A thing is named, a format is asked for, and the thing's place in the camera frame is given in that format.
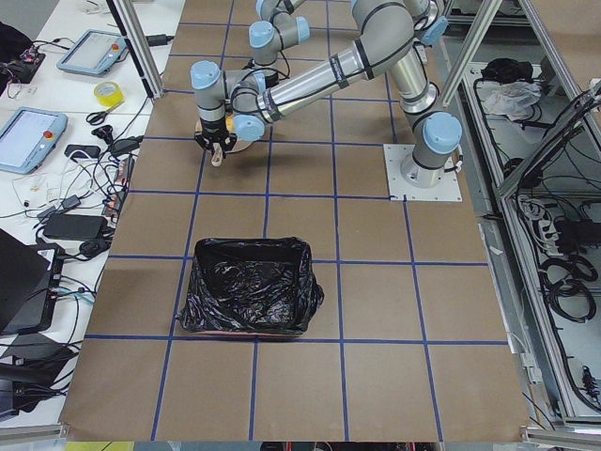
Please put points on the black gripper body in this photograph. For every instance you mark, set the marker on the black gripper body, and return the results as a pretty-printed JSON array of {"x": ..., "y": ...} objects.
[{"x": 212, "y": 129}]

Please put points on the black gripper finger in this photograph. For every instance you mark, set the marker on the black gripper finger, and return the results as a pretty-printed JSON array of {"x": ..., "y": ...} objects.
[
  {"x": 206, "y": 145},
  {"x": 225, "y": 147}
]

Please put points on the beige plastic dustpan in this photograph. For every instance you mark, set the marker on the beige plastic dustpan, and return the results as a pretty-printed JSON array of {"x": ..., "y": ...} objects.
[{"x": 216, "y": 153}]

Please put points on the yellow sponge block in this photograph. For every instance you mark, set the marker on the yellow sponge block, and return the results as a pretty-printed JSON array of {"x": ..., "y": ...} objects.
[{"x": 230, "y": 124}]

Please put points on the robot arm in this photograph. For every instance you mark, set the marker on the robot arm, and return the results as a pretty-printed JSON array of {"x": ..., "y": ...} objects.
[
  {"x": 387, "y": 30},
  {"x": 237, "y": 105}
]

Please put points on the bin with black bag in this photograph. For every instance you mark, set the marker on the bin with black bag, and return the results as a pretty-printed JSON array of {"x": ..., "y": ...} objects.
[{"x": 251, "y": 286}]

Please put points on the yellow tape roll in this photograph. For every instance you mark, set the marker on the yellow tape roll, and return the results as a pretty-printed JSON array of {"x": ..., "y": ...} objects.
[{"x": 108, "y": 94}]

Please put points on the scissors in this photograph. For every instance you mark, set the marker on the scissors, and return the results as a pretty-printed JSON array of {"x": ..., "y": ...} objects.
[{"x": 97, "y": 118}]

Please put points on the blue teach pendant far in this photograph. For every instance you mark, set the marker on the blue teach pendant far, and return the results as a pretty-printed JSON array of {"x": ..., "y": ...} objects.
[{"x": 94, "y": 53}]

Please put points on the blue teach pendant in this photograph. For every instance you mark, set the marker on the blue teach pendant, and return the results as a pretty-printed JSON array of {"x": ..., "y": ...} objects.
[
  {"x": 28, "y": 137},
  {"x": 94, "y": 53}
]

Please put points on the black power adapter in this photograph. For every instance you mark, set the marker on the black power adapter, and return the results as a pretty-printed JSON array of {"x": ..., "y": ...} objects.
[{"x": 74, "y": 227}]

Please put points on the blue teach pendant near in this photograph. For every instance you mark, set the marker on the blue teach pendant near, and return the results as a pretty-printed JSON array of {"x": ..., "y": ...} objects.
[{"x": 28, "y": 137}]

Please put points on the black laptop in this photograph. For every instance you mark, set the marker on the black laptop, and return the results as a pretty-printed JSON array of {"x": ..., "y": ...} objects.
[{"x": 29, "y": 280}]

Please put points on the white cloth rag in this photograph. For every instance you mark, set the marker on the white cloth rag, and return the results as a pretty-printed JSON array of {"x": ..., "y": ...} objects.
[{"x": 515, "y": 100}]

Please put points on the aluminium frame post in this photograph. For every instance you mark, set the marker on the aluminium frame post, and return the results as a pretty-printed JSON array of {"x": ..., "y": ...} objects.
[{"x": 132, "y": 32}]

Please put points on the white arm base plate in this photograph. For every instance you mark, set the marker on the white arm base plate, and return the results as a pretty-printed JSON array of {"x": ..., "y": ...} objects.
[{"x": 407, "y": 181}]

